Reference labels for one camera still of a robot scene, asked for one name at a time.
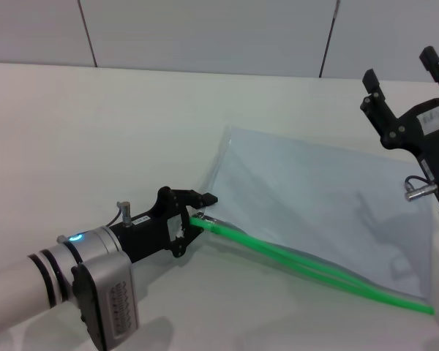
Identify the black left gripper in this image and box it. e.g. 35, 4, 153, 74
109, 186, 220, 265

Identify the clear document bag green zipper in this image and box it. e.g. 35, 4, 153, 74
190, 124, 435, 316

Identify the silver left cable connector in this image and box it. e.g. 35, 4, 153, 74
108, 200, 133, 227

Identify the silver cable connector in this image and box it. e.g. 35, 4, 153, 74
108, 200, 133, 227
404, 175, 439, 203

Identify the silver right cable connector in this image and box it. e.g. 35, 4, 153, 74
404, 175, 439, 203

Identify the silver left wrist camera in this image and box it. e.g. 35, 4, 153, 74
71, 252, 142, 351

